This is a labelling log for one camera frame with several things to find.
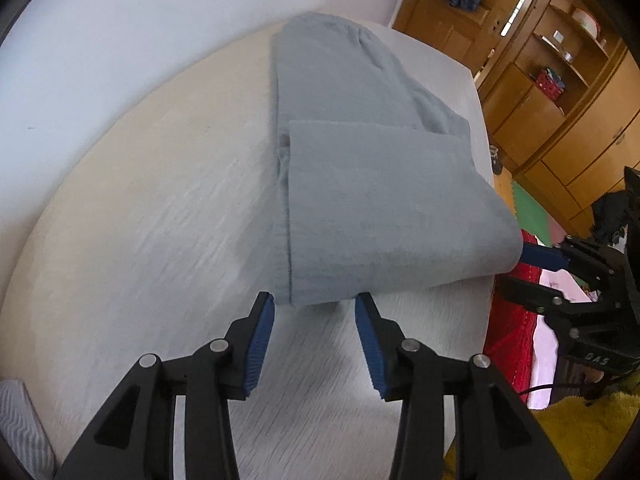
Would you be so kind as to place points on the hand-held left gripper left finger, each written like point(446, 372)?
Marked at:
point(260, 350)

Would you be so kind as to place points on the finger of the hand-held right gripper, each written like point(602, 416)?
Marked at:
point(542, 256)
point(530, 296)

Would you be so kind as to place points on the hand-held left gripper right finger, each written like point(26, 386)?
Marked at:
point(370, 355)

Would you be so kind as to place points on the grey pants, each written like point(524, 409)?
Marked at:
point(380, 200)

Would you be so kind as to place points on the red blanket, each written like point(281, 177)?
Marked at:
point(510, 340)

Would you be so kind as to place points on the pink cloth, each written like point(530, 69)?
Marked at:
point(545, 360)

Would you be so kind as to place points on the dark cloth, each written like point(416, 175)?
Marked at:
point(612, 210)

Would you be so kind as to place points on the dark shoe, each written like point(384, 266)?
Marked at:
point(496, 160)

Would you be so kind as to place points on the yellow fleece cloth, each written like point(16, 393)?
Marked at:
point(575, 435)

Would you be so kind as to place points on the wooden cabinet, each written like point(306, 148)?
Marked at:
point(590, 125)

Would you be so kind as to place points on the red basket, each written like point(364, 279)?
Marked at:
point(550, 84)

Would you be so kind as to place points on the white bowl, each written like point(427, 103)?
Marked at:
point(586, 21)

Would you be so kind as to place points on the grey striped cloth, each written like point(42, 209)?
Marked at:
point(22, 430)

